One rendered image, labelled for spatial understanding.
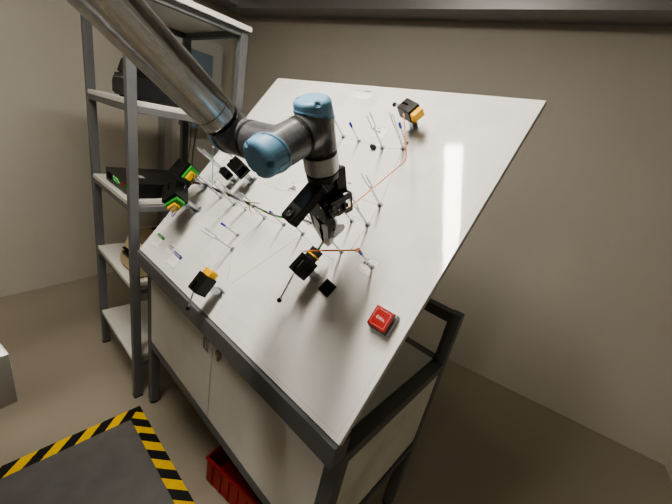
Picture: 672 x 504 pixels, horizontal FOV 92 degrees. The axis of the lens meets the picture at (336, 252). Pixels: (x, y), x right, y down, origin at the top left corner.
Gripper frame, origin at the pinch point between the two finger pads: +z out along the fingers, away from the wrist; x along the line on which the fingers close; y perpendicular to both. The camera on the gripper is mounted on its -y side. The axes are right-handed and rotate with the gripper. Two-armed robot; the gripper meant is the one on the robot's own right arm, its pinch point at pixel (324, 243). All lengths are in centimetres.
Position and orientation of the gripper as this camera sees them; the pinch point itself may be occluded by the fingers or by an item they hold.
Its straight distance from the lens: 83.2
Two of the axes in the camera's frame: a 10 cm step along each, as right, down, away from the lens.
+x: -6.2, -5.0, 6.1
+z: 0.9, 7.2, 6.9
